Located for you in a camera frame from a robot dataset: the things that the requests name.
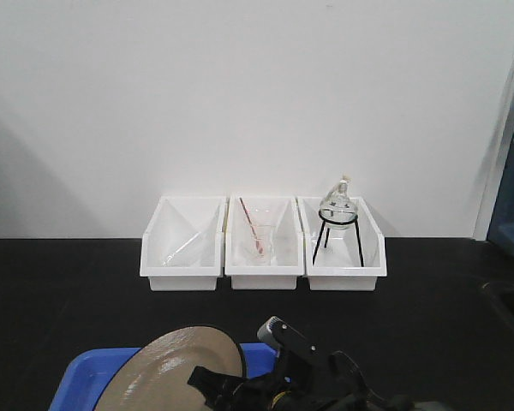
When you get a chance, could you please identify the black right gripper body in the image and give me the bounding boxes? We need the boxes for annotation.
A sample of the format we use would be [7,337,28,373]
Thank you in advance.
[187,320,385,411]

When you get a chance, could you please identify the beige plate with black rim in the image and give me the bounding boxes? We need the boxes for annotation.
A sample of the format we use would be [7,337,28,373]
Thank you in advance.
[95,325,246,411]

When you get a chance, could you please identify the blue plastic tray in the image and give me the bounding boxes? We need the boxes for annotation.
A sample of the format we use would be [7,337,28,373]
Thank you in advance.
[49,342,276,411]

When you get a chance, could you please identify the white right storage bin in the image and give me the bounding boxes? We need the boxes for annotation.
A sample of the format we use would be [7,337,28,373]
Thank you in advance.
[296,196,387,291]

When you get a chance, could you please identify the white storage bin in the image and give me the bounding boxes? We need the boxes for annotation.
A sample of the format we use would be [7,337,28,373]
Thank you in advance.
[140,196,227,291]
[296,196,387,291]
[224,194,304,290]

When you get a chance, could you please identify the white middle storage bin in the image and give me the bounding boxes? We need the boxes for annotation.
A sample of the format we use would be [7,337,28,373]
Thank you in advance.
[224,194,304,290]

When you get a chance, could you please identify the red glass stirring rod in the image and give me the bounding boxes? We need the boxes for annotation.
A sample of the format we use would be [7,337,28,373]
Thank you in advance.
[238,197,264,256]

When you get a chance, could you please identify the clear glass beaker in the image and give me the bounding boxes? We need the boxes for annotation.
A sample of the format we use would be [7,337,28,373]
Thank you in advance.
[244,213,276,266]

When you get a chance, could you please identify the black metal tripod stand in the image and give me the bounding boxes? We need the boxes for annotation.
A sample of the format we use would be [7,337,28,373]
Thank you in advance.
[312,219,364,268]

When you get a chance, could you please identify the round glass flask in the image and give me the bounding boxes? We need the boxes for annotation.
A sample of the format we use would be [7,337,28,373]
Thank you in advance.
[319,176,358,230]

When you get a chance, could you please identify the clear glass rod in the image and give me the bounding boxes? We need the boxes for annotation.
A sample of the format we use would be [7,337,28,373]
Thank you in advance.
[161,231,206,267]

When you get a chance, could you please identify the white left storage bin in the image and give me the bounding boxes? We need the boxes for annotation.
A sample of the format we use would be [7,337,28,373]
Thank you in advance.
[140,196,227,291]

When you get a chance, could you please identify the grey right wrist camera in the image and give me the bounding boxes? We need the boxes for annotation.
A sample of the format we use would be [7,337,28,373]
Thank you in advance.
[257,316,283,349]

